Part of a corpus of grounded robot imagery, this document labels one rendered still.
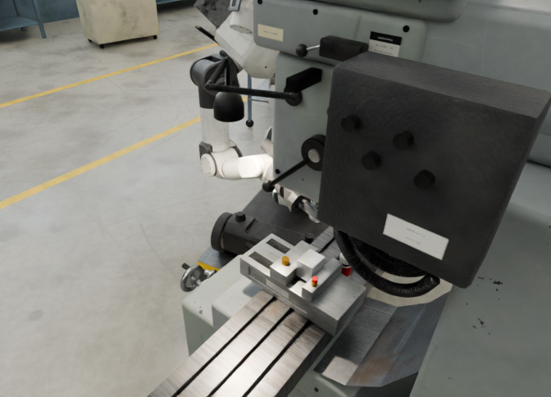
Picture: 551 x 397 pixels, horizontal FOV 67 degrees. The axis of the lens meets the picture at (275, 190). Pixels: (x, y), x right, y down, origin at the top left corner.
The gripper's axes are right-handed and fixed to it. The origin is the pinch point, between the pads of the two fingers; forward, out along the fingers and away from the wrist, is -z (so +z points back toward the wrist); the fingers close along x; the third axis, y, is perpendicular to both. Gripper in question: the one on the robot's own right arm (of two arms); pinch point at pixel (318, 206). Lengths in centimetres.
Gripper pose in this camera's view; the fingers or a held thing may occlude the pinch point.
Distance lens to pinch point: 106.6
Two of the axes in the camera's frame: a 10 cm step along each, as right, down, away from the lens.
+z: -5.7, -4.9, 6.6
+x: 8.2, -3.0, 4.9
